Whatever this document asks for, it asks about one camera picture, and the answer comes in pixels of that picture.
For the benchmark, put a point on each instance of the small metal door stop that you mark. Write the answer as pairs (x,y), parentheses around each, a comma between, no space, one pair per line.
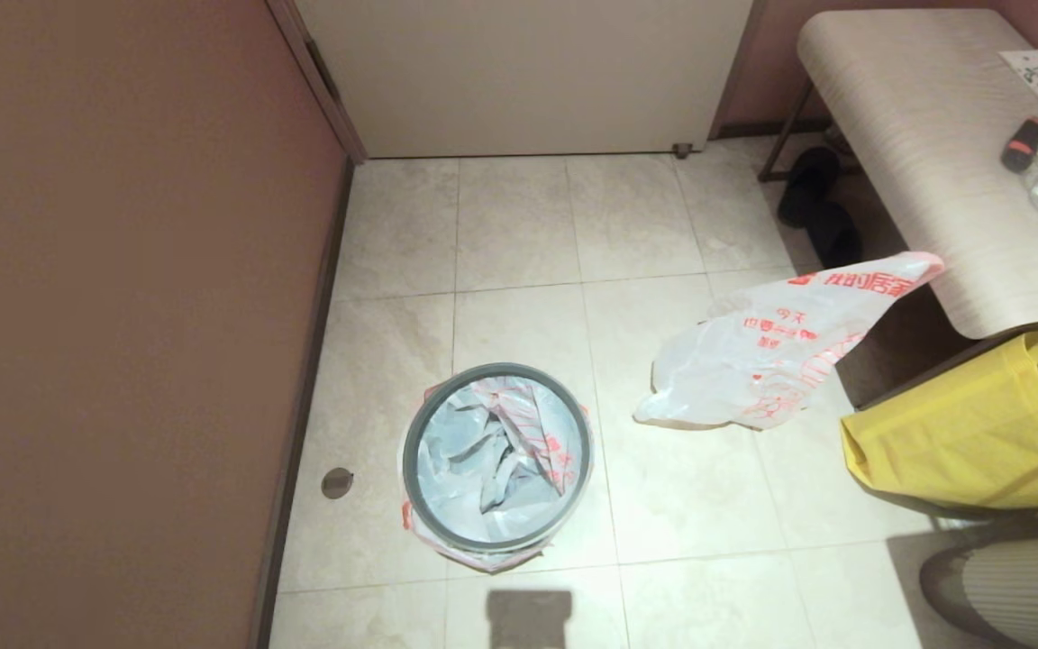
(683,150)

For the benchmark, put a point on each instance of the yellow fabric bag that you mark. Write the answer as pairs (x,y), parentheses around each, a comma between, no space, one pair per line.
(960,433)

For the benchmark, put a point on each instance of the black and red marker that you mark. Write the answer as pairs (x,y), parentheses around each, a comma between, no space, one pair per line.
(1022,146)

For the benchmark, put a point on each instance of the spare white red plastic bag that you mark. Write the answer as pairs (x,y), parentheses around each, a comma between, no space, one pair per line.
(753,370)

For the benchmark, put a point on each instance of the black slipper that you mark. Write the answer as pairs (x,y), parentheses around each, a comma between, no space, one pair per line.
(807,185)
(836,242)

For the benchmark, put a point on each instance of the light wood bench metal legs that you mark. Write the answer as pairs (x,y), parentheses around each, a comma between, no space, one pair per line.
(915,135)

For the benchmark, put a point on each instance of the white and red plastic bag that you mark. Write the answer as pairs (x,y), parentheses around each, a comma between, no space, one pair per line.
(492,469)

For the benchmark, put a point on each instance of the pale door panel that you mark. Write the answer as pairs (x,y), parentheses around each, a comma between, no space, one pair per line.
(528,72)

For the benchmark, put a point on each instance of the brown door frame post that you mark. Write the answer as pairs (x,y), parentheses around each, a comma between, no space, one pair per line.
(735,72)
(316,77)

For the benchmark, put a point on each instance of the grey ribbed round stool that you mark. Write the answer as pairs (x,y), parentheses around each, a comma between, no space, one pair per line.
(1024,595)

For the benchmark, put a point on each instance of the round grey floor disc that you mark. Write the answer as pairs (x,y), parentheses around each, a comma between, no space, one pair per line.
(336,483)

